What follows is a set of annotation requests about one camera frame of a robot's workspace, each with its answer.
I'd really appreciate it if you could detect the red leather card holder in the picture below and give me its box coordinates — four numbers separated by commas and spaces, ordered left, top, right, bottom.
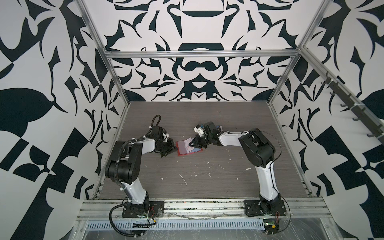
176, 138, 203, 156

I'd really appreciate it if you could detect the white VIP card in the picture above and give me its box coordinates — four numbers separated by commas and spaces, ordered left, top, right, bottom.
183, 138, 195, 153

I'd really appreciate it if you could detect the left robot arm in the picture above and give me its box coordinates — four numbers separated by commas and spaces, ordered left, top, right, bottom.
105, 126, 177, 207

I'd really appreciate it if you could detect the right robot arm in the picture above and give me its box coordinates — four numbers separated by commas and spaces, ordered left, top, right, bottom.
189, 122, 279, 202

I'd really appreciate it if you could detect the small circuit board left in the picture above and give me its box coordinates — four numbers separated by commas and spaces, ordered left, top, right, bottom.
132, 221, 157, 229

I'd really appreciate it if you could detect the small circuit board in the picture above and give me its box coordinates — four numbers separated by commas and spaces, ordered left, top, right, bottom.
132, 221, 157, 229
263, 219, 280, 236

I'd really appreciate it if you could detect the small circuit board right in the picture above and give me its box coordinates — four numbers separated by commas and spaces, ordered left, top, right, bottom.
263, 219, 280, 236

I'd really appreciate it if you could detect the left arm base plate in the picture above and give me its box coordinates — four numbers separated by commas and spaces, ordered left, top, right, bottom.
122, 201, 165, 218

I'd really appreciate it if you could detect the black corrugated cable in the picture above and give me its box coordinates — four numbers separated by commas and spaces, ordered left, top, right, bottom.
108, 201, 148, 238

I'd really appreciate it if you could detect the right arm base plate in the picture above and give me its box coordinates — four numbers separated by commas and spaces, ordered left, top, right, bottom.
244, 198, 287, 217

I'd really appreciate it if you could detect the wall hook rack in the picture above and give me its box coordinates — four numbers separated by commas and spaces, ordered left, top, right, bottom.
322, 72, 384, 145

